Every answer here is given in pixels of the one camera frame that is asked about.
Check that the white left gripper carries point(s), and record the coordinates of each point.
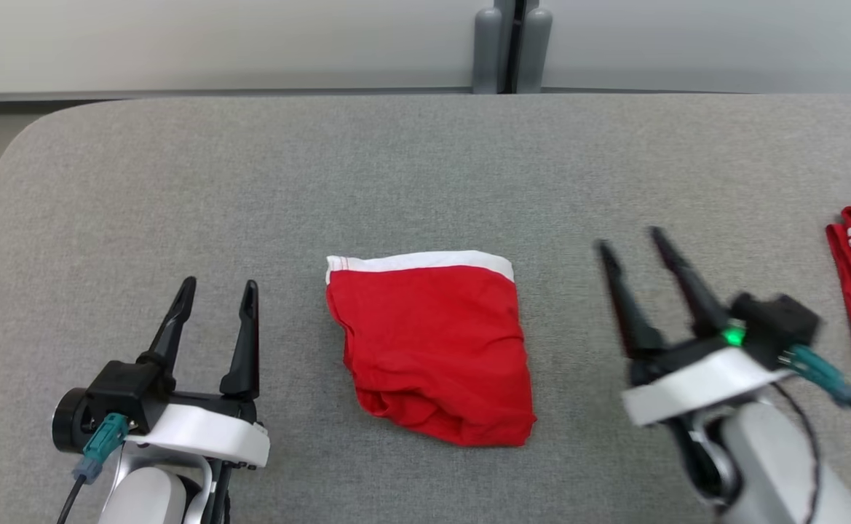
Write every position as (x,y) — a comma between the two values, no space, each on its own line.
(207,433)

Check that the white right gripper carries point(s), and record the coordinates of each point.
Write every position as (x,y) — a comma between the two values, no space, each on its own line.
(694,378)

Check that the red shorts with white band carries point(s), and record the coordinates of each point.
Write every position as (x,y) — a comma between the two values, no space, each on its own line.
(432,349)

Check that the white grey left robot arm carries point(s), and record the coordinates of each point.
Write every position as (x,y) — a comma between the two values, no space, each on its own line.
(145,498)

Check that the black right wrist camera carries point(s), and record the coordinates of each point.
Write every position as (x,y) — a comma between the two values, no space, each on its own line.
(778,327)

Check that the grey rounded post bumper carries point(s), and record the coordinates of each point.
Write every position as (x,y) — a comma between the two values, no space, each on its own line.
(536,49)
(487,51)

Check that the grey metal partition post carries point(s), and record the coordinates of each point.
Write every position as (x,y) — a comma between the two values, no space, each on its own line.
(516,44)

